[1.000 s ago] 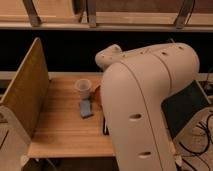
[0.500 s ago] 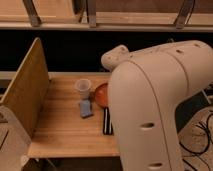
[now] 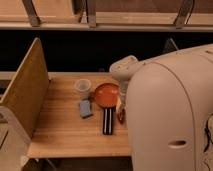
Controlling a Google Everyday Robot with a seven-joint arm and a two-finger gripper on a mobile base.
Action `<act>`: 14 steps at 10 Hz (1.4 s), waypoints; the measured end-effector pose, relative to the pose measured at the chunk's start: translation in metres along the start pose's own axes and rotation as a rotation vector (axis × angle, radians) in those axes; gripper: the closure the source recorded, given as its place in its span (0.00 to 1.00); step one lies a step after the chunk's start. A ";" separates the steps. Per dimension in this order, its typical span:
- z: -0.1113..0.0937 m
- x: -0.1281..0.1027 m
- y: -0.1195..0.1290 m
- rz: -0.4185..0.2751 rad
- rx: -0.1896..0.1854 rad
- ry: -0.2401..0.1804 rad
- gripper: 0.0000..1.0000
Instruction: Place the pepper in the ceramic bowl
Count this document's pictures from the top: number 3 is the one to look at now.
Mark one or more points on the left wooden divider panel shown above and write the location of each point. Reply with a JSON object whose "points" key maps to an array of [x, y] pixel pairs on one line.
{"points": [[23, 98]]}

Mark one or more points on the wooden upper shelf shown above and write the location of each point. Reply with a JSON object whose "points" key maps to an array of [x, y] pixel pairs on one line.
{"points": [[108, 15]]}

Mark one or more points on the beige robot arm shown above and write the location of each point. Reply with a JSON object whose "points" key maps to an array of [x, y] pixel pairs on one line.
{"points": [[168, 102]]}

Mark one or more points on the clear plastic cup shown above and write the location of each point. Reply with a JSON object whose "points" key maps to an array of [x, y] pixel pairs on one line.
{"points": [[83, 86]]}

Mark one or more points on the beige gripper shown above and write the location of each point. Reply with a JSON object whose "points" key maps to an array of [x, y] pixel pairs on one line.
{"points": [[123, 85]]}

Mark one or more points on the right dark divider panel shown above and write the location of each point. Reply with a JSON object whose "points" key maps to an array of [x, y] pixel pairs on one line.
{"points": [[169, 46]]}

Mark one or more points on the orange ceramic bowl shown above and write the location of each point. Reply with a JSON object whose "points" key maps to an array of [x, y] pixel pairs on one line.
{"points": [[106, 95]]}

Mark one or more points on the blue sponge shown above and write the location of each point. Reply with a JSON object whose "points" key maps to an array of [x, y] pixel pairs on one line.
{"points": [[85, 109]]}

